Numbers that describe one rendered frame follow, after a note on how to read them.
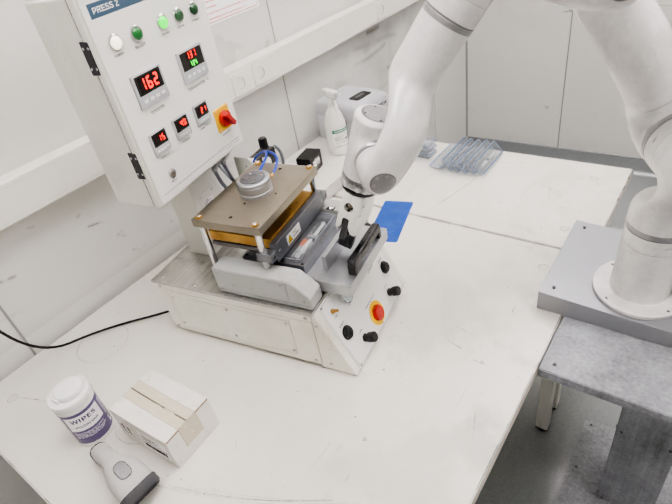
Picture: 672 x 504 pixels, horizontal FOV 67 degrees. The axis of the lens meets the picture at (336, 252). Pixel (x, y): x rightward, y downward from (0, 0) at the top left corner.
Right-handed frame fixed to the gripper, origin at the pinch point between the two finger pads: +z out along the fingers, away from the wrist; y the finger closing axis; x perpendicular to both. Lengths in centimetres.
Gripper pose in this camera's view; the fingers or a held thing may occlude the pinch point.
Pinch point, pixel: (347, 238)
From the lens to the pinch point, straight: 113.8
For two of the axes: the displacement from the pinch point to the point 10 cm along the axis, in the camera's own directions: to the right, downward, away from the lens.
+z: -1.6, 7.0, 7.0
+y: 4.1, -6.0, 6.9
